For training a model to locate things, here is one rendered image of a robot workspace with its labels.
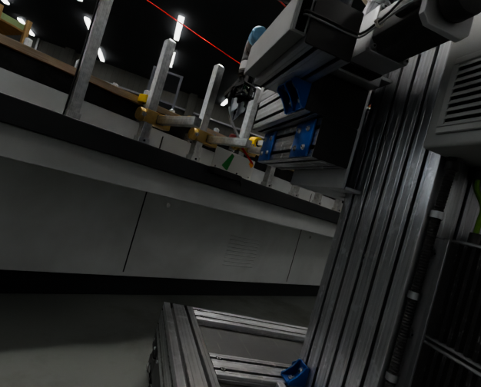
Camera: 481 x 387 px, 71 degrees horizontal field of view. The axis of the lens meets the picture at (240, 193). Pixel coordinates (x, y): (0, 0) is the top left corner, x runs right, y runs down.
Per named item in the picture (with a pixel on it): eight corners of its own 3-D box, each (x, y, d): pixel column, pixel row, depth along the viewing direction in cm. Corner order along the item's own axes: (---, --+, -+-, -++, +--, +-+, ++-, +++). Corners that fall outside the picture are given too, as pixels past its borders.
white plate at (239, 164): (250, 180, 169) (255, 161, 170) (211, 167, 152) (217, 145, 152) (249, 180, 170) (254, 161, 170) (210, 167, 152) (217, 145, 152)
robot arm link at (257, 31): (280, 31, 133) (273, 45, 144) (253, 21, 131) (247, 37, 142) (275, 48, 132) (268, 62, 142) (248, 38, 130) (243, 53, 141)
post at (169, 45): (142, 159, 130) (177, 41, 131) (134, 157, 128) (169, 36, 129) (138, 158, 133) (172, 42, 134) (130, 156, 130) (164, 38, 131)
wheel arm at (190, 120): (199, 130, 114) (203, 118, 114) (191, 127, 112) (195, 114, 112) (141, 126, 146) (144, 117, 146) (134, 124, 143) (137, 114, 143)
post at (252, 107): (235, 182, 164) (263, 88, 165) (230, 180, 162) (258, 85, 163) (230, 181, 167) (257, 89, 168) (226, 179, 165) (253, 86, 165)
